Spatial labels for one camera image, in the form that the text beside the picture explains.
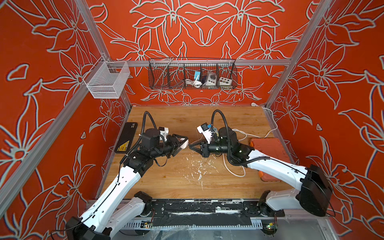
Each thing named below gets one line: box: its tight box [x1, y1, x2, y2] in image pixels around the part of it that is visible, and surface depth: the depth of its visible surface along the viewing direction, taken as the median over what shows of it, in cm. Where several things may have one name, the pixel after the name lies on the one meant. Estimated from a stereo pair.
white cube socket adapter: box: [219, 77, 233, 86], surface depth 96 cm
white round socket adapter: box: [205, 71, 217, 86], surface depth 93 cm
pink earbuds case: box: [180, 139, 189, 149], surface depth 70 cm
